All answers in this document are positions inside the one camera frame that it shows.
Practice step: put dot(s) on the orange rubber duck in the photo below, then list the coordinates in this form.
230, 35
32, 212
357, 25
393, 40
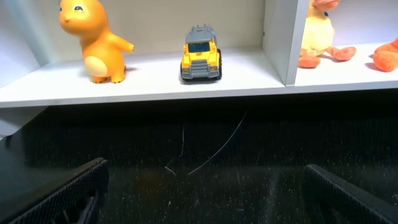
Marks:
99, 46

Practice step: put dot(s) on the yellow plush duck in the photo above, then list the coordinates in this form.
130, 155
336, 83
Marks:
317, 34

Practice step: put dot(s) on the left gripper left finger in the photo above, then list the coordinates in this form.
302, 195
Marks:
59, 196

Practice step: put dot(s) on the white shelf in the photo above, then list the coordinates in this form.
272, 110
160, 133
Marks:
242, 71

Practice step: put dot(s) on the white plush duck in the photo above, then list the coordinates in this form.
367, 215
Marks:
387, 57

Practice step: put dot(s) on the grey and yellow toy truck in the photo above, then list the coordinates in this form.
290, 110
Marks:
200, 56

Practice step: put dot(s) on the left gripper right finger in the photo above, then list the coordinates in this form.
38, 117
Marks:
339, 199

